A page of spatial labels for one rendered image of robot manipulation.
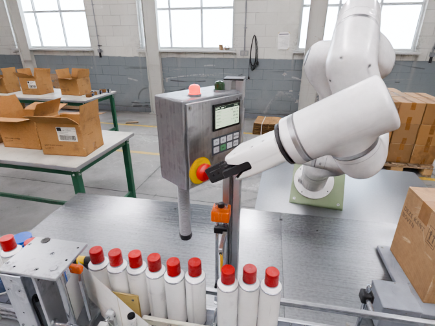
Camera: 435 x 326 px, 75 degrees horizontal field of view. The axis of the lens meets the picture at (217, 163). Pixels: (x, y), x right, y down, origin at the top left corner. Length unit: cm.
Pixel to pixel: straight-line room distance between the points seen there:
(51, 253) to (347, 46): 73
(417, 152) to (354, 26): 366
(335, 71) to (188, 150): 31
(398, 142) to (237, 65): 334
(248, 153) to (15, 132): 237
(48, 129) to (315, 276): 198
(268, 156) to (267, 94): 559
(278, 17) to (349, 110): 555
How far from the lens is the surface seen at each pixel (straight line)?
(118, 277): 82
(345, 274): 115
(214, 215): 70
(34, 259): 76
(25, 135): 265
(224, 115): 60
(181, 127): 55
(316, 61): 87
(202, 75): 623
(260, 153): 47
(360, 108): 44
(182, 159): 58
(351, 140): 46
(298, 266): 112
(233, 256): 86
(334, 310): 85
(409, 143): 417
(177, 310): 82
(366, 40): 60
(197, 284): 75
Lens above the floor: 158
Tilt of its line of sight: 24 degrees down
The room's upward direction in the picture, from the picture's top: straight up
